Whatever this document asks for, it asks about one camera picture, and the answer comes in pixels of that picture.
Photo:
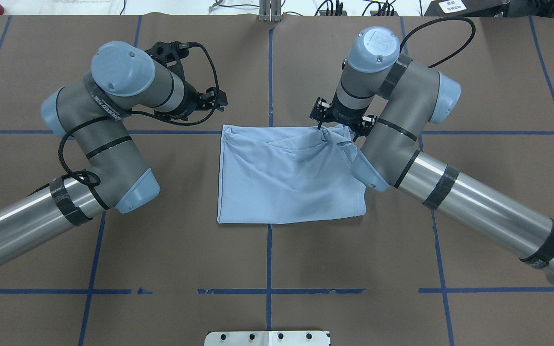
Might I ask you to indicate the light blue t-shirt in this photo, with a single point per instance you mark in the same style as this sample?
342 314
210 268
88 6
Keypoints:
281 175

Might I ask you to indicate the black power adapter box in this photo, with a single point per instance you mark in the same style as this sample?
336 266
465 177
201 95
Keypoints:
467 8

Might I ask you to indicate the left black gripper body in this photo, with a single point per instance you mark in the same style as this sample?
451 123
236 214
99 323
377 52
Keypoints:
191 100

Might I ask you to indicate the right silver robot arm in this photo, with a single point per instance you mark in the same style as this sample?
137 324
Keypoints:
388 98

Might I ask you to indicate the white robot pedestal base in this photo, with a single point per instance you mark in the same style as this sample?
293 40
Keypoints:
268 338

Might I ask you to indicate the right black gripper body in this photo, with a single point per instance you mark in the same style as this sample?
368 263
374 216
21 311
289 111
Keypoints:
344 115

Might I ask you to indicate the aluminium frame post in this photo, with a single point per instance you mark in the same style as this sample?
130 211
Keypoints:
270 10

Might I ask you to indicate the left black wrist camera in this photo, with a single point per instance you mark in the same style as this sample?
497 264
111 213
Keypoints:
170 54

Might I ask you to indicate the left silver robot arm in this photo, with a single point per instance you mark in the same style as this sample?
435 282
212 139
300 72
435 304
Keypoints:
102 167

